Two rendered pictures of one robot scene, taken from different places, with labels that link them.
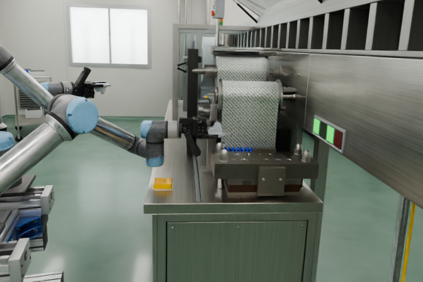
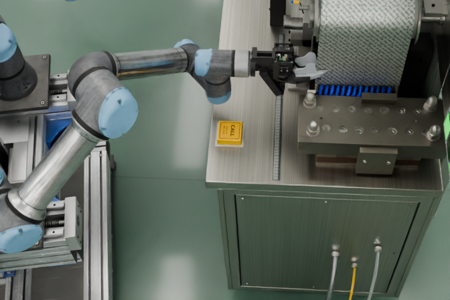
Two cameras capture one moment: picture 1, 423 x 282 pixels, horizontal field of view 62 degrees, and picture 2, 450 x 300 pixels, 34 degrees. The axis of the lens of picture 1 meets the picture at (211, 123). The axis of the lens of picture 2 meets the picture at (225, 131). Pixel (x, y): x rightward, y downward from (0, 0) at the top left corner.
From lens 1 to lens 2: 1.24 m
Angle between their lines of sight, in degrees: 45
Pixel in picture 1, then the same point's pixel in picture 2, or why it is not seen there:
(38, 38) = not seen: outside the picture
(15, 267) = (72, 241)
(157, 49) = not seen: outside the picture
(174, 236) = (245, 204)
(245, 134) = (353, 71)
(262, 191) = (361, 169)
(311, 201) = (426, 187)
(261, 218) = (356, 198)
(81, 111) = (116, 118)
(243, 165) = (339, 144)
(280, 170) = (389, 155)
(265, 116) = (387, 53)
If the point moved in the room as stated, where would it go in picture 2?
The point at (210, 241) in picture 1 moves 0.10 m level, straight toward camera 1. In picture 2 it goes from (290, 209) to (286, 240)
